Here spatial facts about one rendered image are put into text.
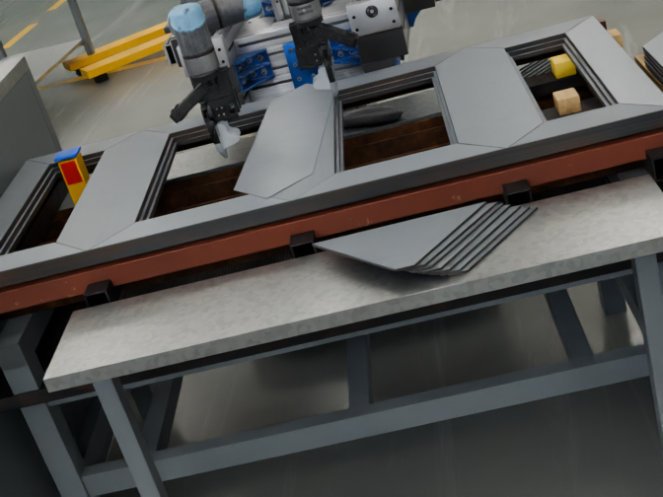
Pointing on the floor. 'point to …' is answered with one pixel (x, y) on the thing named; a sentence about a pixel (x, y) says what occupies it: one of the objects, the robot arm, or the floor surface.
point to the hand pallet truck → (118, 53)
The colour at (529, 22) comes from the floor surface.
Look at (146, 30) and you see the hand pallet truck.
